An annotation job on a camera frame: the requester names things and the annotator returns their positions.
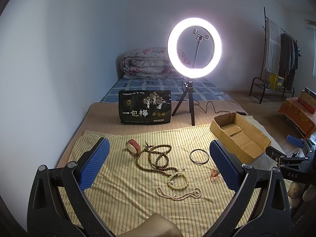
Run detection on black ring bangle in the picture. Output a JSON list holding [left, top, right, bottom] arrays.
[[189, 149, 210, 165]]

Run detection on red watch strap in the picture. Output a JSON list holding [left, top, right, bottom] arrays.
[[125, 138, 141, 156]]

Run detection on white pearl necklace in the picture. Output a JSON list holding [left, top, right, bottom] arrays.
[[155, 186, 203, 200]]

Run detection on cream bead bracelet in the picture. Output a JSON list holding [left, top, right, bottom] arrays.
[[166, 171, 190, 191]]

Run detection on brown wooden bead necklace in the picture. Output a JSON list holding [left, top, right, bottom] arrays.
[[134, 141, 179, 178]]

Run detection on gloved right hand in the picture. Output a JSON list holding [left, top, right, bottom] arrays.
[[288, 181, 315, 208]]

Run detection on orange covered table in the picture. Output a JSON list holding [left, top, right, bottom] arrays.
[[277, 97, 315, 139]]

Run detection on cardboard box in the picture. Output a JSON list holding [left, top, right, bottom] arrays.
[[210, 112, 271, 164]]

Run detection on stack of boxes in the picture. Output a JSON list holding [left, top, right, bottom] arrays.
[[297, 87, 316, 113]]

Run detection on striped yellow cloth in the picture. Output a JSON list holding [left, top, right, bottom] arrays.
[[56, 123, 292, 237]]

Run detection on yellow box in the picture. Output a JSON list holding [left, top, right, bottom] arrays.
[[269, 74, 284, 90]]

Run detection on black snack bag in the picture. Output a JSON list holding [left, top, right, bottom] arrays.
[[118, 90, 171, 125]]

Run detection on black clothes rack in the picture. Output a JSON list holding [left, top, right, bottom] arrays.
[[249, 16, 301, 104]]

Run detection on blue patterned mattress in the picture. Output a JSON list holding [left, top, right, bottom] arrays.
[[101, 77, 231, 103]]

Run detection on dark hanging clothes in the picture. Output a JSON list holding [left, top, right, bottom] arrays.
[[278, 33, 299, 91]]

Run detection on striped white towel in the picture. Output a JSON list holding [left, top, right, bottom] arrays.
[[263, 18, 281, 74]]

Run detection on floral folded quilt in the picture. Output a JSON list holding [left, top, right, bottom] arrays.
[[120, 47, 181, 78]]

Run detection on black phone holder clamp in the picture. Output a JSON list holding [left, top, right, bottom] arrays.
[[192, 29, 209, 68]]

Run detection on white ring light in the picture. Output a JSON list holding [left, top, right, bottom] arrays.
[[167, 17, 222, 79]]

